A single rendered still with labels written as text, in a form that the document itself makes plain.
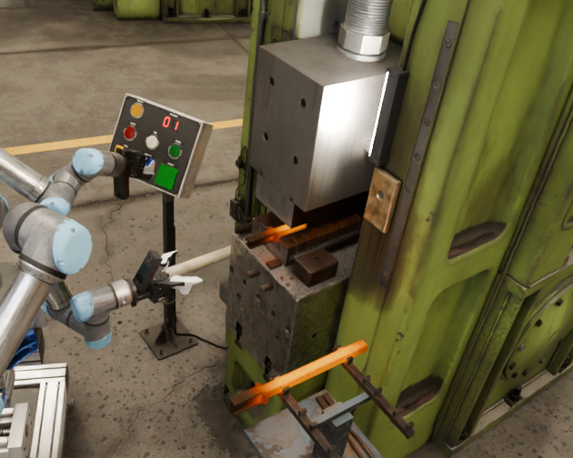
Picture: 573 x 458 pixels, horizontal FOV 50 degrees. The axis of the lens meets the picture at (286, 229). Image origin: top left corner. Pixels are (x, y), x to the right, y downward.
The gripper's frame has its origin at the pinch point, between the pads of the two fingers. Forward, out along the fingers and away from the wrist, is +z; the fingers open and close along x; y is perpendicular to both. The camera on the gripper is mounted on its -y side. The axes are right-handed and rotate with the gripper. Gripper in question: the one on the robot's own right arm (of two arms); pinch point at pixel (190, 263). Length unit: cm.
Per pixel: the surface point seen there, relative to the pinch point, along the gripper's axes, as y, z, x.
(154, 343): 99, 15, -58
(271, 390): 4.8, -3.4, 47.8
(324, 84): -56, 31, 12
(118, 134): -7, 8, -68
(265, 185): -14.0, 30.6, -7.6
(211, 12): 90, 262, -425
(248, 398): 3.7, -10.2, 47.6
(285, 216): -9.5, 30.7, 4.1
